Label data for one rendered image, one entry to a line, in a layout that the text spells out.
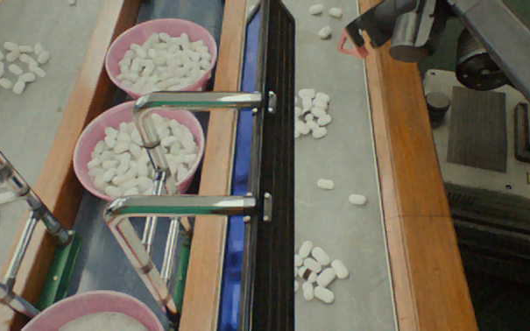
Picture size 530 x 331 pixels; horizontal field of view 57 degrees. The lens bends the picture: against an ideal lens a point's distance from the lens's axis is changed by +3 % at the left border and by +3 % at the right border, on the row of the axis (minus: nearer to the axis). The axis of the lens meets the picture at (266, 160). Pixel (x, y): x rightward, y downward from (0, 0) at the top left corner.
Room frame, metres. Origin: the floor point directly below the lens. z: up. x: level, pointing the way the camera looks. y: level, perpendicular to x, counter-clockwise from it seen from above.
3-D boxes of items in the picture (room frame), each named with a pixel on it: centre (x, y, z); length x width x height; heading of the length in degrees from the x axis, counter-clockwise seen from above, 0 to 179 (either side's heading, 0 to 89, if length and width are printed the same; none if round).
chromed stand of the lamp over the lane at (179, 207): (0.33, 0.09, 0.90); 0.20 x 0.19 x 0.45; 175
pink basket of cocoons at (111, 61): (0.90, 0.24, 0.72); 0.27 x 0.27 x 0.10
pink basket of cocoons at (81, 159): (0.62, 0.26, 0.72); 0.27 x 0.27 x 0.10
